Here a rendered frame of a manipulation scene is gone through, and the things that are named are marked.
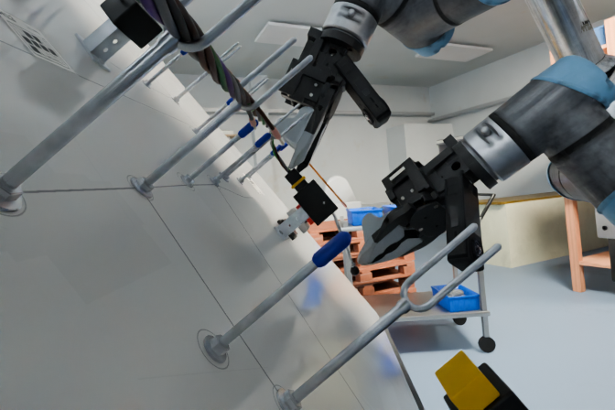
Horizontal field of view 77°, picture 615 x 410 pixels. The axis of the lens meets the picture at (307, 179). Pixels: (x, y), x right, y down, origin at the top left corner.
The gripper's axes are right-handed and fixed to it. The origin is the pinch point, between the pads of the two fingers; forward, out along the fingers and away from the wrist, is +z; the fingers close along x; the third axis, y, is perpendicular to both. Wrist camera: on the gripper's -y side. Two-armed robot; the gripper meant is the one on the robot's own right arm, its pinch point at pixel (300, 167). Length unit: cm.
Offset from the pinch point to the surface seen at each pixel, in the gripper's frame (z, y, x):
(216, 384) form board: 12.3, -5.7, 40.6
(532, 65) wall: -375, -225, -656
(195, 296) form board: 10.7, -2.3, 36.8
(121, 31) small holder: -4.0, 20.0, 20.8
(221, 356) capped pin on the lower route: 11.9, -5.2, 39.0
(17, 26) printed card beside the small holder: 0.8, 18.7, 32.4
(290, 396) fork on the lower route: 13.2, -9.2, 36.6
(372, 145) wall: -150, -25, -804
